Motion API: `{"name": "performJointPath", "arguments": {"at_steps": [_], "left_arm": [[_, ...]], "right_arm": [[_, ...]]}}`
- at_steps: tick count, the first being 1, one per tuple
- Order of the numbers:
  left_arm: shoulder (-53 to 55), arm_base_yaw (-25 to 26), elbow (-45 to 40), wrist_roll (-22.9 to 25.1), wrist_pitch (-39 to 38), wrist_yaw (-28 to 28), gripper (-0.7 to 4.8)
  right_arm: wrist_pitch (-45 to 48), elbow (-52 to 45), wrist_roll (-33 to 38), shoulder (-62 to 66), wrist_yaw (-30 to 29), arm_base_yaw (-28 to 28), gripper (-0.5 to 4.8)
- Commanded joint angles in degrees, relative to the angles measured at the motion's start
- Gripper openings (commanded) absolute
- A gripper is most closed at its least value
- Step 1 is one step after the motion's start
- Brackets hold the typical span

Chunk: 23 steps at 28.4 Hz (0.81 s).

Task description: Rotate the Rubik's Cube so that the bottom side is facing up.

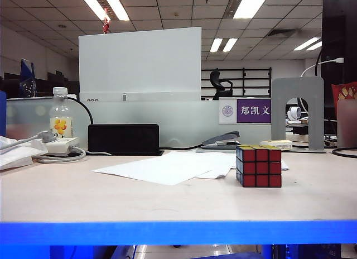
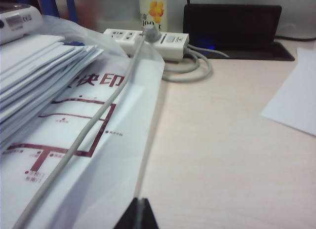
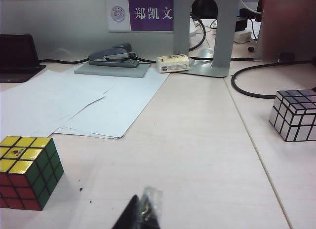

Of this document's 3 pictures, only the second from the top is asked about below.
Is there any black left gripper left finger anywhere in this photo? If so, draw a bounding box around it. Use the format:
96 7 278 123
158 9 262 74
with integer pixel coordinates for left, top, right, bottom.
124 197 140 229

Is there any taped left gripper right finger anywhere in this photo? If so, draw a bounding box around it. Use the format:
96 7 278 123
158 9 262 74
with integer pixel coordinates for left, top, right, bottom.
139 197 159 229

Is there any white plastic bag red print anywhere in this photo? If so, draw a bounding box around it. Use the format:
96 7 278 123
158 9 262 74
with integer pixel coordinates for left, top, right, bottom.
0 14 165 229

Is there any white power strip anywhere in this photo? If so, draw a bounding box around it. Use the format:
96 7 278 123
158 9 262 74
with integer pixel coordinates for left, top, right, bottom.
102 28 190 62

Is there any stack of white envelopes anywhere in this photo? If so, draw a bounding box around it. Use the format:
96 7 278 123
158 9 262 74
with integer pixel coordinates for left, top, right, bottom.
0 34 105 147

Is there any large white paper sheet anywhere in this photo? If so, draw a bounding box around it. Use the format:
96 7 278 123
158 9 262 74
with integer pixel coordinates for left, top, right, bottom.
260 46 316 137

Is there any plastic bottle yellow flower label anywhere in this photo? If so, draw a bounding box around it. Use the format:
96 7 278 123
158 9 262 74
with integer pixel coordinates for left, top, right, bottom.
139 0 168 33

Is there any black box with base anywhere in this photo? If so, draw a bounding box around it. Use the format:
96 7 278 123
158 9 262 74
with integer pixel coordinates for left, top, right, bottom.
183 3 296 61

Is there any white plastic device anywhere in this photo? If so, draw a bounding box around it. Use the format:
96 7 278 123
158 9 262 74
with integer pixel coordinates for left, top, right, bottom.
0 3 44 46

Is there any grey coiled power strip cable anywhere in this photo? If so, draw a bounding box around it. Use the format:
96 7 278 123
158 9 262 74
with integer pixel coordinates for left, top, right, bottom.
161 43 230 83

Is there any grey plug with cable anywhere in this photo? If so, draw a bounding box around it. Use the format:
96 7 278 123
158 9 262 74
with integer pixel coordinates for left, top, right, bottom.
11 25 161 229

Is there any blue frame post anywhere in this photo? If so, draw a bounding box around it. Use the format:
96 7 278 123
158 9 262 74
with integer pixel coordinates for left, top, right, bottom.
43 0 77 21

